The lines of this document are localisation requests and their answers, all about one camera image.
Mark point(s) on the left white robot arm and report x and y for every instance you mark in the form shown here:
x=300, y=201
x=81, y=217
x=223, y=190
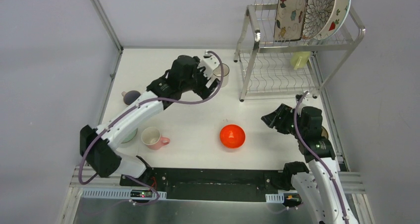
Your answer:
x=98, y=146

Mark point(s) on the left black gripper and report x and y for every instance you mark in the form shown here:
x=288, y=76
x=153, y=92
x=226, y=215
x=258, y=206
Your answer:
x=203, y=85

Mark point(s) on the square floral plate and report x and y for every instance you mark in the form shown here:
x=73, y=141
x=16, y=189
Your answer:
x=289, y=19

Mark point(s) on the beige cup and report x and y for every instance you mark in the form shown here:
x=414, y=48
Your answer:
x=130, y=96

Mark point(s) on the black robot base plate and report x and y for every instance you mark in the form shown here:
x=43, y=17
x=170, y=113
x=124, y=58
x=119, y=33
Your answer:
x=237, y=185

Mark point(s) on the brown petal pattern plate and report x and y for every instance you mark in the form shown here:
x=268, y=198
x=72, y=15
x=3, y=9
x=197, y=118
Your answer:
x=317, y=14

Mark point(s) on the pink mug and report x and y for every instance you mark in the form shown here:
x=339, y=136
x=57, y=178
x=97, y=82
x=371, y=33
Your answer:
x=153, y=138

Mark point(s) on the mint green bowl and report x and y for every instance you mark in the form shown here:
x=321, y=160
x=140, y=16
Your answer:
x=130, y=136

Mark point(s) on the steel two-tier dish rack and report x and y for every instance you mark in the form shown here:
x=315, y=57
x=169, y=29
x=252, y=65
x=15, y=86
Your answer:
x=265, y=64

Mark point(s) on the brown dish under right arm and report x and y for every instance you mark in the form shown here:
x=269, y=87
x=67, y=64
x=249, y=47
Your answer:
x=324, y=133

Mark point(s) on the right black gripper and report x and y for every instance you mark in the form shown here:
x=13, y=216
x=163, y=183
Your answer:
x=272, y=119

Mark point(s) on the orange bowl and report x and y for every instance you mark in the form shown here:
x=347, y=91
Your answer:
x=232, y=136

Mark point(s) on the pale yellow mug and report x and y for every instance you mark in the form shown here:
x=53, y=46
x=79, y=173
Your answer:
x=299, y=59

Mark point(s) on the white mug black handle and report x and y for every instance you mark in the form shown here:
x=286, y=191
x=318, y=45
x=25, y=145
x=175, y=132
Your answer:
x=221, y=73

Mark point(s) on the watermelon pattern round plate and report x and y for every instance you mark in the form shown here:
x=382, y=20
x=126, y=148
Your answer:
x=338, y=16

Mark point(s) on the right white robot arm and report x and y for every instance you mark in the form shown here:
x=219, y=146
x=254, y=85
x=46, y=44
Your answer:
x=316, y=179

